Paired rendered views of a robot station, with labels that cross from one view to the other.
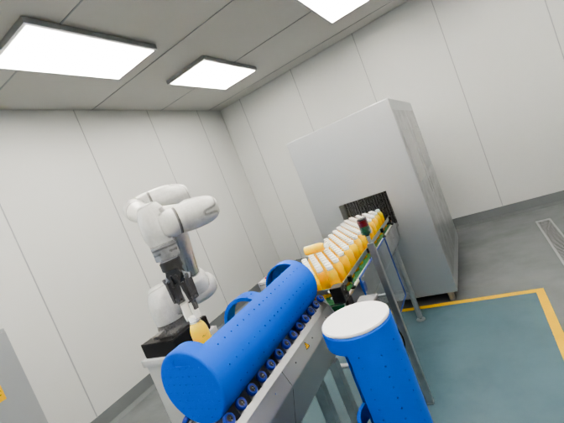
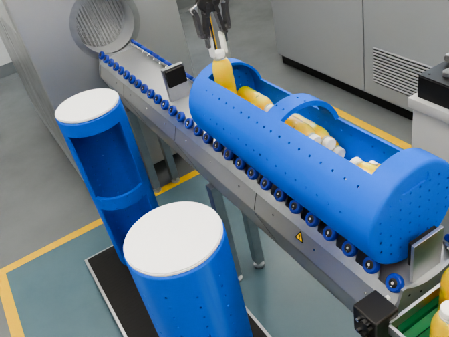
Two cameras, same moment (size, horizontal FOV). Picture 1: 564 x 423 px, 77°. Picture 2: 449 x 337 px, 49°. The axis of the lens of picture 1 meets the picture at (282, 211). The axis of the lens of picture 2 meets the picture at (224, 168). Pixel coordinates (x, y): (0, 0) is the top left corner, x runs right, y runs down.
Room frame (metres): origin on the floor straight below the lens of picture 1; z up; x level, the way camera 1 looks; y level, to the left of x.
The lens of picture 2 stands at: (2.10, -0.80, 1.93)
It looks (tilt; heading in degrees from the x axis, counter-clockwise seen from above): 36 degrees down; 127
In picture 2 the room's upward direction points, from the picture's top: 13 degrees counter-clockwise
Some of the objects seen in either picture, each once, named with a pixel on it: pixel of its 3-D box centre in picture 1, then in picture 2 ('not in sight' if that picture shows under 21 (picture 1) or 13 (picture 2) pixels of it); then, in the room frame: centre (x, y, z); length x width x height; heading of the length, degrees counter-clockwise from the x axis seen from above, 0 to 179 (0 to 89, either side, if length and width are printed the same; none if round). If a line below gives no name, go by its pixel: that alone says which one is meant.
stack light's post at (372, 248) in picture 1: (400, 324); not in sight; (2.14, -0.43, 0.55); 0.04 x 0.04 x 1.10; 60
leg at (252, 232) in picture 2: not in sight; (249, 221); (1.10, 0.65, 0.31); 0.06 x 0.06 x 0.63; 60
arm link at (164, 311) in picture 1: (164, 302); not in sight; (2.01, 0.82, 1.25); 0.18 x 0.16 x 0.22; 115
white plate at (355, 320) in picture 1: (354, 318); (173, 236); (1.37, -0.11, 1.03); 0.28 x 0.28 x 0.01
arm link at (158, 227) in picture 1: (158, 222); not in sight; (1.27, 0.43, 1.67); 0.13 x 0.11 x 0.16; 115
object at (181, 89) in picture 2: not in sight; (176, 82); (0.82, 0.73, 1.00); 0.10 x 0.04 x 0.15; 60
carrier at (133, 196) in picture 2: not in sight; (119, 184); (0.55, 0.44, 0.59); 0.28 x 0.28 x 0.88
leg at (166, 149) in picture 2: not in sight; (164, 142); (0.25, 1.13, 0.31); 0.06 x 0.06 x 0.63; 60
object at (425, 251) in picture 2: not in sight; (423, 253); (1.98, 0.07, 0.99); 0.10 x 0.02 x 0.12; 60
